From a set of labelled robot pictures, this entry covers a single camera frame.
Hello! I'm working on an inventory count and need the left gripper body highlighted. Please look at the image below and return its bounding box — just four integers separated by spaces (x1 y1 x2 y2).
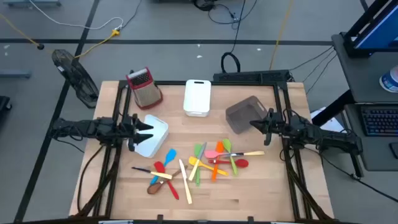
119 113 139 152

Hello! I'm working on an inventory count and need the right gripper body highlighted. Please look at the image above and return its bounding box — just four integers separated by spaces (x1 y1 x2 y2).
264 108 292 146

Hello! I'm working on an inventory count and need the blue silicone spatula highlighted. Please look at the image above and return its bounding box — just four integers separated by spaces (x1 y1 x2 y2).
150 148 177 186

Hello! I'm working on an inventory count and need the green silicone spoon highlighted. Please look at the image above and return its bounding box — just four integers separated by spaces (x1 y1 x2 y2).
222 138 239 176

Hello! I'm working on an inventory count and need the red silicone spoon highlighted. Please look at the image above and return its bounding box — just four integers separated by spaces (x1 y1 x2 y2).
208 158 249 169

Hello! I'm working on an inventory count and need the yellow silicone spatula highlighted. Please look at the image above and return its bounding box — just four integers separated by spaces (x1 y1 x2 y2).
188 156 229 177

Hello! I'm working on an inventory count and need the pink silicone spatula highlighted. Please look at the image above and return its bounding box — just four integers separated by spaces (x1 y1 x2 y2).
204 149 246 159

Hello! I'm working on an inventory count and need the large white plastic bin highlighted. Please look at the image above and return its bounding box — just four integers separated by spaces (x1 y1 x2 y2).
127 114 170 159

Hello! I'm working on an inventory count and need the grey translucent plastic bin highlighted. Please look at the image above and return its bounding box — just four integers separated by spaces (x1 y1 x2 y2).
225 95 269 135

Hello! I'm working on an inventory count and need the red metal box grater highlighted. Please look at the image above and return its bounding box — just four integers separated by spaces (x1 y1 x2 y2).
126 67 164 110

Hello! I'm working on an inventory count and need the black power box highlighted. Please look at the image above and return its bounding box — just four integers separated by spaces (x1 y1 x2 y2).
213 69 292 83

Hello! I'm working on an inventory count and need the white paper sheet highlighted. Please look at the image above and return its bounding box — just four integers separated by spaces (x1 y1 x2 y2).
310 107 346 133

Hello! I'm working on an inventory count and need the small white plastic bin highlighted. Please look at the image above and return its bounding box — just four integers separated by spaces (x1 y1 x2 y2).
183 79 212 118

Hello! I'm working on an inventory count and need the black floor fan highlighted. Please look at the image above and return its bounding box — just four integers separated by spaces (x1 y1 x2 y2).
51 49 100 109

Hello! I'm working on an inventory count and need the grey computer cart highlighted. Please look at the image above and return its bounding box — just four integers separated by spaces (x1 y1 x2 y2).
310 30 398 179

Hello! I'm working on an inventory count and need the black backlit keyboard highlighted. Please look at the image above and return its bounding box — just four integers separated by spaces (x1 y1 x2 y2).
360 107 398 137

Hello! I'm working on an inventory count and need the blue white wipes canister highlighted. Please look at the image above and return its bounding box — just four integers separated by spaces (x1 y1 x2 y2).
379 65 398 93

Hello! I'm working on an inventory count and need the black caster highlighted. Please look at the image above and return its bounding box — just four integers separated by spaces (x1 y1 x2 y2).
0 95 12 113

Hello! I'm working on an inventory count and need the black computer monitor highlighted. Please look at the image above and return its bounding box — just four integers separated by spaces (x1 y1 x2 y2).
343 0 398 58

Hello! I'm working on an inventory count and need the black looped cable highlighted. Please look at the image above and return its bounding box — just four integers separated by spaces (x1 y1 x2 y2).
220 0 248 75

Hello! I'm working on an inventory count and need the yellow hanging cable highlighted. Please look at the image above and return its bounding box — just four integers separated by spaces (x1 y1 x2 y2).
269 0 295 71

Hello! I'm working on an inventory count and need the yellow extension cable with plug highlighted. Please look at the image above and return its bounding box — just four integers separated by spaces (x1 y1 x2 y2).
0 14 121 60

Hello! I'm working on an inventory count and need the black floor cable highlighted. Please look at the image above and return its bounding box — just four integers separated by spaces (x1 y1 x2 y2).
353 174 398 203

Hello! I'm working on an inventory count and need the white floor cable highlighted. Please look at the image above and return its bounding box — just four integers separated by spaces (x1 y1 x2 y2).
29 0 124 31

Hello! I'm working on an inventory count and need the grey floor rail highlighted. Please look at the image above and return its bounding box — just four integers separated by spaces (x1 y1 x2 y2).
2 0 62 7

